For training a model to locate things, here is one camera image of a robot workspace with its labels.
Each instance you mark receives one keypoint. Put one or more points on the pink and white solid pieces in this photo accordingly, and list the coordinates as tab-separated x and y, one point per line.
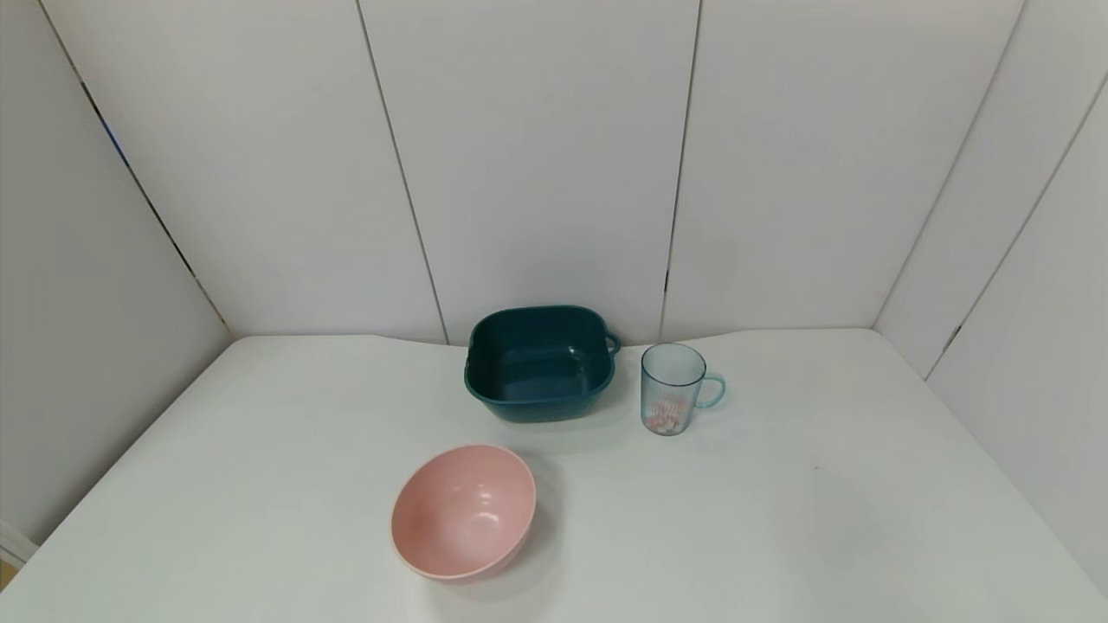
665	420

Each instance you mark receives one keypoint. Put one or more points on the pink round bowl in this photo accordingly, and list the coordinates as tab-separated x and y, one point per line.
459	515

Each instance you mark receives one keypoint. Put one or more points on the dark teal square basin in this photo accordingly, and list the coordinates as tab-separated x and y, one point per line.
519	400

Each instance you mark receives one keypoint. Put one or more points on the transparent blue ribbed cup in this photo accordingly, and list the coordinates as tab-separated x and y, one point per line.
671	372

